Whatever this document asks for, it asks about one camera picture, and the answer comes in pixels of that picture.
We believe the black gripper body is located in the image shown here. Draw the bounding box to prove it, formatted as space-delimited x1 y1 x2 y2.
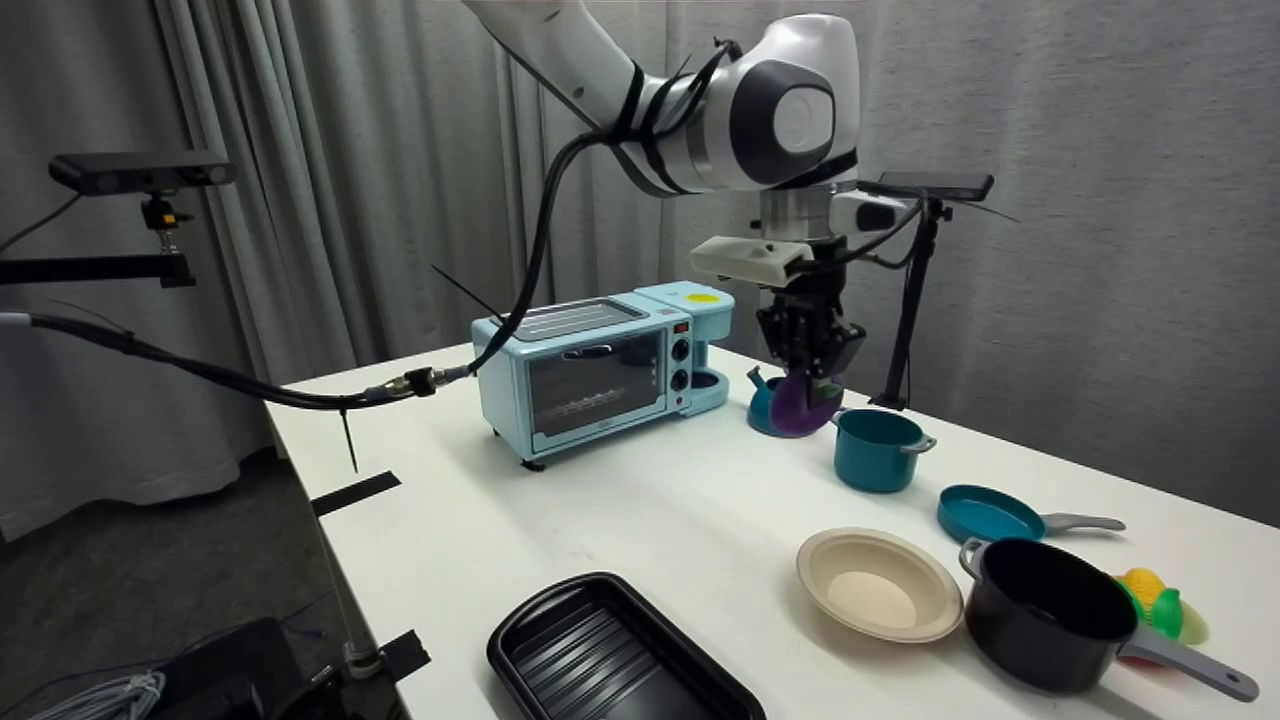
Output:
755 254 859 349

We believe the purple plushie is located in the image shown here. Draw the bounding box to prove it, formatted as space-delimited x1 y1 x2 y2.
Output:
769 366 850 443

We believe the white bowl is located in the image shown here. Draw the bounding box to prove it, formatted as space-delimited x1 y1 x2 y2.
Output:
795 524 970 648

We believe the teal toy kettle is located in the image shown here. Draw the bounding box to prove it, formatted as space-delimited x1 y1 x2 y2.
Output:
743 360 823 441

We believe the black tripod stand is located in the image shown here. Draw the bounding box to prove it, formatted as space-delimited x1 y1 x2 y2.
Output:
868 196 961 411

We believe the teal toy pot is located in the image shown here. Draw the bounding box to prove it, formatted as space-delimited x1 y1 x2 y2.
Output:
827 405 940 497

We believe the light blue toaster oven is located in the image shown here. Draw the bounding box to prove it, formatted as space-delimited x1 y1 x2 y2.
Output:
468 275 741 472

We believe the teal toy frying pan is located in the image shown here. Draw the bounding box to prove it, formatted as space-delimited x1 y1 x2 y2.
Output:
938 481 1134 549

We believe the black baking tray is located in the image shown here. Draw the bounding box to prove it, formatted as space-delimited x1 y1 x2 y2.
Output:
483 566 771 720

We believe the yellow green toy food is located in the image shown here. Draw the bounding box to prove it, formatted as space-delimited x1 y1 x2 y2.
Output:
1117 564 1218 651

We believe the black tape strip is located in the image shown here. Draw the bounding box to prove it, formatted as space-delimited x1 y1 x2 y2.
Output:
336 626 434 694
307 466 403 518

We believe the black camera on tripod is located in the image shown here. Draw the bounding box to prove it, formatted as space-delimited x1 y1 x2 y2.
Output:
855 167 1000 207

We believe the black robot cable hose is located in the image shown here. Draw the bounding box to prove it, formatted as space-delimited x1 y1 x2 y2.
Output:
0 42 751 415

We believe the black pot grey handle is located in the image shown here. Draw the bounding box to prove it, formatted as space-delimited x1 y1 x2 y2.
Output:
956 535 1266 707

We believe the black camera on boom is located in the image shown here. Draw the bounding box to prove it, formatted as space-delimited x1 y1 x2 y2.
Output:
49 148 233 201

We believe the black boom mount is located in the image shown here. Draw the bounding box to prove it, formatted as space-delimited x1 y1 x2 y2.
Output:
0 191 205 293

